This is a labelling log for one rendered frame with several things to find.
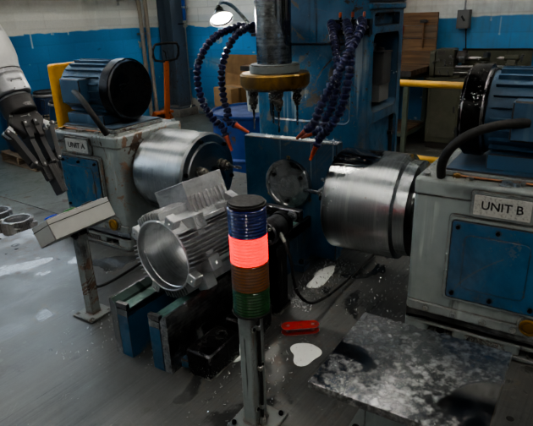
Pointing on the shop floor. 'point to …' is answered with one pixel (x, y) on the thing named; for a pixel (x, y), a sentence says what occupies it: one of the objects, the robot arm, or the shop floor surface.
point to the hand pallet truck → (165, 83)
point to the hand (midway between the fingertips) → (55, 179)
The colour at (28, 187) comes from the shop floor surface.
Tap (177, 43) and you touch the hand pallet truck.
